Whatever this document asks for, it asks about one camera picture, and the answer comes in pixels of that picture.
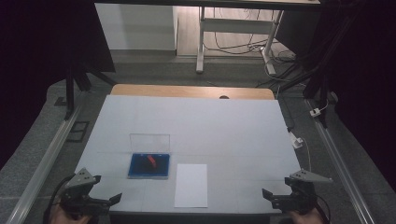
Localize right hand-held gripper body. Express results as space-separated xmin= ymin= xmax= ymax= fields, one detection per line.
xmin=271 ymin=168 xmax=333 ymax=215

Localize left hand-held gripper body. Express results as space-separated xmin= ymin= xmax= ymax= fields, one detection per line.
xmin=59 ymin=167 xmax=111 ymax=217

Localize blue box with clear lid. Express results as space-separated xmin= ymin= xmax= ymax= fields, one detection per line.
xmin=127 ymin=133 xmax=172 ymax=180

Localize red stamp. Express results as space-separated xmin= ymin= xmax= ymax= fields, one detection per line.
xmin=146 ymin=154 xmax=157 ymax=171

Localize person's right hand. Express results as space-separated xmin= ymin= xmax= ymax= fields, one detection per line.
xmin=288 ymin=207 xmax=325 ymax=224

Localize person's left hand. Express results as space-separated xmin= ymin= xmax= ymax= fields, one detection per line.
xmin=49 ymin=204 xmax=92 ymax=224

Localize white charger plug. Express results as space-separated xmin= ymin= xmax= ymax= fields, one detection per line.
xmin=290 ymin=132 xmax=304 ymax=150

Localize white paper sheet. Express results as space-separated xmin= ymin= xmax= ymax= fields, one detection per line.
xmin=174 ymin=163 xmax=209 ymax=209

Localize white table cover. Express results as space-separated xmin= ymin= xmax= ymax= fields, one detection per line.
xmin=74 ymin=94 xmax=302 ymax=215

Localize black metal stand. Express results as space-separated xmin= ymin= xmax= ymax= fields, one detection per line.
xmin=278 ymin=0 xmax=368 ymax=129
xmin=63 ymin=60 xmax=118 ymax=121

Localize black curtain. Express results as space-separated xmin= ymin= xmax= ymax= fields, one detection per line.
xmin=275 ymin=0 xmax=396 ymax=192
xmin=0 ymin=0 xmax=116 ymax=171

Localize wooden table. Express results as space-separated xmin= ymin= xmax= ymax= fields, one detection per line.
xmin=110 ymin=83 xmax=276 ymax=101

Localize white cabinet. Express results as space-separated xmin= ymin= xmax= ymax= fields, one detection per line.
xmin=94 ymin=3 xmax=179 ymax=51

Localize white charger cable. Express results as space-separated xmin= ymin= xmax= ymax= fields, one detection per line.
xmin=299 ymin=136 xmax=313 ymax=174

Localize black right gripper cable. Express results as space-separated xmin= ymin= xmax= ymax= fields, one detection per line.
xmin=313 ymin=192 xmax=332 ymax=224

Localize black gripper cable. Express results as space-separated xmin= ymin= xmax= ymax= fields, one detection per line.
xmin=313 ymin=192 xmax=332 ymax=224
xmin=42 ymin=175 xmax=77 ymax=224

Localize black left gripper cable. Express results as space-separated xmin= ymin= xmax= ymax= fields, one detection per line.
xmin=42 ymin=175 xmax=77 ymax=224

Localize aluminium rail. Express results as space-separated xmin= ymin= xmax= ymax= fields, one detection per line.
xmin=304 ymin=98 xmax=378 ymax=224
xmin=6 ymin=90 xmax=92 ymax=224

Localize black floor frame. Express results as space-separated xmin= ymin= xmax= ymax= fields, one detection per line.
xmin=65 ymin=120 xmax=91 ymax=144

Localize tangle of floor cables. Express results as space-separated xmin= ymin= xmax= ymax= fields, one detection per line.
xmin=202 ymin=7 xmax=304 ymax=90

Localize white desk frame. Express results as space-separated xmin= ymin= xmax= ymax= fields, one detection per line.
xmin=195 ymin=6 xmax=285 ymax=77

